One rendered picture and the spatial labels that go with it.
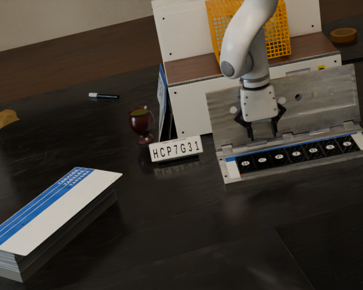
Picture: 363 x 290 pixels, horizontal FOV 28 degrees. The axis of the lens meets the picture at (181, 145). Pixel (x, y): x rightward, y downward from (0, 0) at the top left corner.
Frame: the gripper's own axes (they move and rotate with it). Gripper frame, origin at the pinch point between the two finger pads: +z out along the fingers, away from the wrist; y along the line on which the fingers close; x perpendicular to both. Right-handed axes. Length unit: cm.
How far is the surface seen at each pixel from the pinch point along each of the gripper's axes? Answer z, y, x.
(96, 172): -0.8, -48.9, -6.7
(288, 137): 5.0, 7.9, 3.0
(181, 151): 5.8, -24.1, 9.2
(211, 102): -10.0, -13.0, 5.3
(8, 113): 8, -87, 75
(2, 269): 6, -74, -36
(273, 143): 6.2, 3.5, 3.5
